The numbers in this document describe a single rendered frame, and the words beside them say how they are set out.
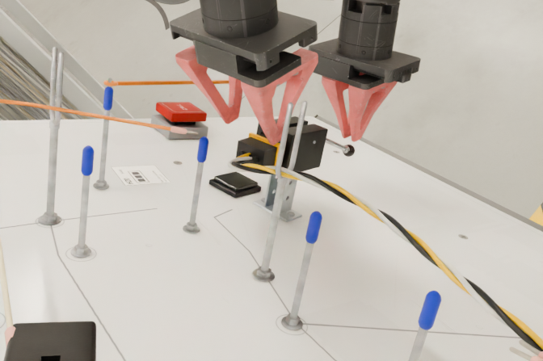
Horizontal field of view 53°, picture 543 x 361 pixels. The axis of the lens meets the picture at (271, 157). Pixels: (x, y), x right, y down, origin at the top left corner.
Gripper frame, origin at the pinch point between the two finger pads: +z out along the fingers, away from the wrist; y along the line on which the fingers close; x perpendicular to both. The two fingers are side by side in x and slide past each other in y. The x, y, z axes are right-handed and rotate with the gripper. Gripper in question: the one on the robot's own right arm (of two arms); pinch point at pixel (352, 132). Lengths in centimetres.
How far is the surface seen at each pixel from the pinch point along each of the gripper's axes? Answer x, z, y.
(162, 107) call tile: -8.0, 2.5, -23.6
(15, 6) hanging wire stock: 6, 4, -92
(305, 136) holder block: -11.8, -3.8, 2.2
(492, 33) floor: 163, 23, -43
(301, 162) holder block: -12.0, -1.2, 2.2
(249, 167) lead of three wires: -21.9, -5.2, 4.6
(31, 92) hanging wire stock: -7, 12, -62
